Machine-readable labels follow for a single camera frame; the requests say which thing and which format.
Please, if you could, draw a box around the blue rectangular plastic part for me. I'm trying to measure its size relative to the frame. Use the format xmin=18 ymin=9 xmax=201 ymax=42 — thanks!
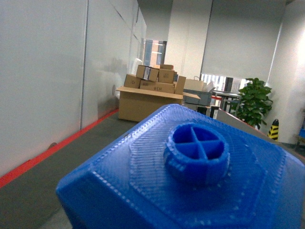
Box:
xmin=56 ymin=104 xmax=305 ymax=229

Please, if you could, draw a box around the large open cardboard box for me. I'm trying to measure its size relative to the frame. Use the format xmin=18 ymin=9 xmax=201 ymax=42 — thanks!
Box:
xmin=117 ymin=86 xmax=200 ymax=122

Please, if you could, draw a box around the long cardboard box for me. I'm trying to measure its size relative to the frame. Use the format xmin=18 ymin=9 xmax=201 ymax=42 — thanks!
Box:
xmin=140 ymin=80 xmax=175 ymax=94

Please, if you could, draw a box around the labelled small cardboard box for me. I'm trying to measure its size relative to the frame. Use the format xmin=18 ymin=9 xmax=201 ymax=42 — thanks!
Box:
xmin=136 ymin=65 xmax=159 ymax=82

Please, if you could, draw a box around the black box on table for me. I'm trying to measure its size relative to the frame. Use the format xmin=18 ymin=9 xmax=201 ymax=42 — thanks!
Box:
xmin=197 ymin=106 xmax=211 ymax=117

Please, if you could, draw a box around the grey plastic crate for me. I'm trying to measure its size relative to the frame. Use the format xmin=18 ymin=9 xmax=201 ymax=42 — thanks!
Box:
xmin=183 ymin=88 xmax=213 ymax=106

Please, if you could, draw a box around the black and white box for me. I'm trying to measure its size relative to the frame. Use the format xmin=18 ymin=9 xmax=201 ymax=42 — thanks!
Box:
xmin=210 ymin=106 xmax=219 ymax=119

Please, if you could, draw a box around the metal side table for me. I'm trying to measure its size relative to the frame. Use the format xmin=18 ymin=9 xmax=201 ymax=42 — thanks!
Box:
xmin=212 ymin=90 xmax=241 ymax=113

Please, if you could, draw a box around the green potted plant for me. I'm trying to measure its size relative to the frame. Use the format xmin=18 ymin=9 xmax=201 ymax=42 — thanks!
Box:
xmin=232 ymin=78 xmax=273 ymax=129

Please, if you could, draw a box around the yellow black traffic cone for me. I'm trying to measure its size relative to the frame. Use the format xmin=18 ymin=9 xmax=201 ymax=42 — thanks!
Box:
xmin=267 ymin=119 xmax=279 ymax=141

